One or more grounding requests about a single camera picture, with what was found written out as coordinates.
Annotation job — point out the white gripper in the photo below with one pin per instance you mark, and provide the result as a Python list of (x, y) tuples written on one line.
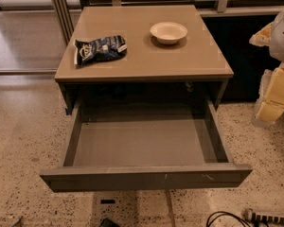
[(283, 38)]

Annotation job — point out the grey top drawer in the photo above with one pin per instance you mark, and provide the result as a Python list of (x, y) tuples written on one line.
[(144, 146)]

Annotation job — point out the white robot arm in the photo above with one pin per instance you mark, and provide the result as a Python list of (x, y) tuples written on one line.
[(272, 35)]

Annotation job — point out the grey drawer cabinet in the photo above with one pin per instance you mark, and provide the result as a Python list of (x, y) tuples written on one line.
[(195, 58)]

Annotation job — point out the white power strip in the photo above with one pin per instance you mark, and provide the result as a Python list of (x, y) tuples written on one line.
[(252, 215)]

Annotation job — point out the white bowl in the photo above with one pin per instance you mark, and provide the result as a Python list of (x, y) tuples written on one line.
[(168, 32)]

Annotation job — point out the blue chip bag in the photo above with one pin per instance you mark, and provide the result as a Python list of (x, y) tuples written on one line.
[(103, 49)]

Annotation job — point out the dark object bottom edge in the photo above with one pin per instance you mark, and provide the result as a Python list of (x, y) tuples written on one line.
[(108, 223)]

